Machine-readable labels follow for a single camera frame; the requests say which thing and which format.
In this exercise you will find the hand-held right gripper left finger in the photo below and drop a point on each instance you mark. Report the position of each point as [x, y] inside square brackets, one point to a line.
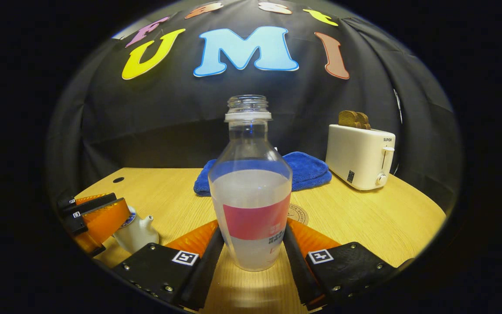
[203, 270]

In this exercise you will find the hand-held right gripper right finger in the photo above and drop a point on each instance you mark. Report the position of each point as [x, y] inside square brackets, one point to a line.
[299, 266]

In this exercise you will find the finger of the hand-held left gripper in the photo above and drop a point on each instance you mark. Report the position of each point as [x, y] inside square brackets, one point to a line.
[92, 205]
[103, 222]

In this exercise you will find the white ceramic teacup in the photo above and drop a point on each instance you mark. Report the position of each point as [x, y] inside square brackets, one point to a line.
[140, 237]

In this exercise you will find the round wooden coaster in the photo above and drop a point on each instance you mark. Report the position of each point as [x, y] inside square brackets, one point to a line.
[298, 213]

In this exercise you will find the clear water bottle pink label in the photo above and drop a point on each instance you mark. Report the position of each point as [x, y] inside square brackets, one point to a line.
[251, 196]

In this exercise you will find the blue towel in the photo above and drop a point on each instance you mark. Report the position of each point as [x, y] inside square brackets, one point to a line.
[307, 172]

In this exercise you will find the black backdrop cloth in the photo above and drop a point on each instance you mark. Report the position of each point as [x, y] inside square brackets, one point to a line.
[168, 122]

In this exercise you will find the white toaster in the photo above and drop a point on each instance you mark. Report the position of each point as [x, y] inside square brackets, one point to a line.
[355, 157]

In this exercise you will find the brown toast slice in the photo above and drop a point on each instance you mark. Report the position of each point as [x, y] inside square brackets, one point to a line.
[365, 121]
[347, 118]

